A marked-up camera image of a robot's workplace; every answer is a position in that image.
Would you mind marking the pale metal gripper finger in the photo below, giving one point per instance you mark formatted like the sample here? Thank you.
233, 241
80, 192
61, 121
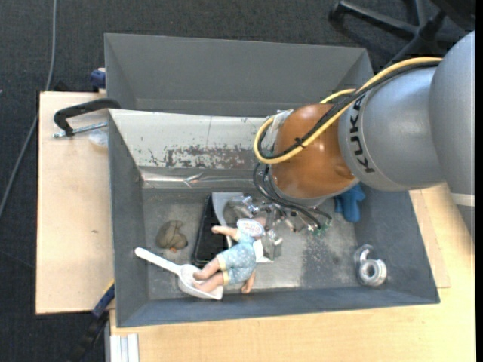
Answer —
273, 245
250, 206

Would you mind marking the doll in blue clothes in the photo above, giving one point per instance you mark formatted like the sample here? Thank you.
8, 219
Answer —
237, 260

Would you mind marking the black flat box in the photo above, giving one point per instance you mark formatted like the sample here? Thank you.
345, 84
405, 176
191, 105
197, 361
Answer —
205, 236

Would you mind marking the blue cloth glove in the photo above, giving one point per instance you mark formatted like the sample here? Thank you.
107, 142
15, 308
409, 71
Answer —
349, 204

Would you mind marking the olive-brown soft toy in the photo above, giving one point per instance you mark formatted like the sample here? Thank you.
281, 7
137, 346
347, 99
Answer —
170, 234

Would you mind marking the white plastic scoop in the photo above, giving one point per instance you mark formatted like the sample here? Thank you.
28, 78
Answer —
186, 275

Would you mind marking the grey metal bin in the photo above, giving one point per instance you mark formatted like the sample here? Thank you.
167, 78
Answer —
181, 77

